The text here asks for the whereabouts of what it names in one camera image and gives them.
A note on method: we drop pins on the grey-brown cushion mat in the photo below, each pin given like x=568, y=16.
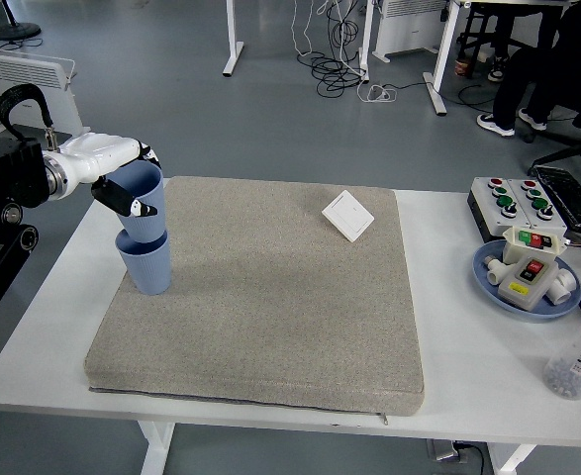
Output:
x=280, y=307

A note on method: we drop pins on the person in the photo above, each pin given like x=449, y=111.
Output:
x=500, y=34
x=517, y=84

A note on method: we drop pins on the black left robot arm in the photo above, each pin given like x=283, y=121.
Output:
x=3, y=183

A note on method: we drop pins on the blue round plate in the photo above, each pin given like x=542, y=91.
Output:
x=488, y=297

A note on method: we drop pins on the grey power strip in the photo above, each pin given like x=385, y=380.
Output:
x=443, y=451

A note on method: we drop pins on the white panel heater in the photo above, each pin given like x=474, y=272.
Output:
x=409, y=29
x=3, y=66

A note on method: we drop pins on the white wall switch plate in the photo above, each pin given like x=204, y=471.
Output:
x=348, y=215

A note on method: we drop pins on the red-lidded clear screw jar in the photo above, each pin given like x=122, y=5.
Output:
x=574, y=361

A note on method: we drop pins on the black stool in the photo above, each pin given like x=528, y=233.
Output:
x=470, y=44

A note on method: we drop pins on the white push-button control box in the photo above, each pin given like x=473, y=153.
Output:
x=554, y=222
x=488, y=205

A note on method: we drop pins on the white green-red switch box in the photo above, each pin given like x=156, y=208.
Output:
x=513, y=250

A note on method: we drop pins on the white pipe fitting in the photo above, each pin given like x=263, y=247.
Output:
x=495, y=272
x=564, y=289

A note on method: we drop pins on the black fan stand base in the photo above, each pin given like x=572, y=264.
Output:
x=17, y=32

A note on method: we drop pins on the grey red-button switch box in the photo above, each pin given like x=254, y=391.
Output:
x=522, y=289

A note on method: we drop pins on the brown can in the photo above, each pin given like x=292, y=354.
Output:
x=462, y=68

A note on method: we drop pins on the white table leg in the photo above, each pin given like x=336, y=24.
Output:
x=513, y=460
x=156, y=445

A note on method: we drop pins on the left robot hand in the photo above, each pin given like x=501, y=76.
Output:
x=97, y=156

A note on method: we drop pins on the white desk leg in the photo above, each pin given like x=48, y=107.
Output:
x=233, y=39
x=438, y=94

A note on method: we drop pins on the black mesh tray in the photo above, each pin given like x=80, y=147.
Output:
x=574, y=200

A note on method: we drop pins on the blue ribbed plastic cup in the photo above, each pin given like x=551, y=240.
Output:
x=146, y=190
x=149, y=269

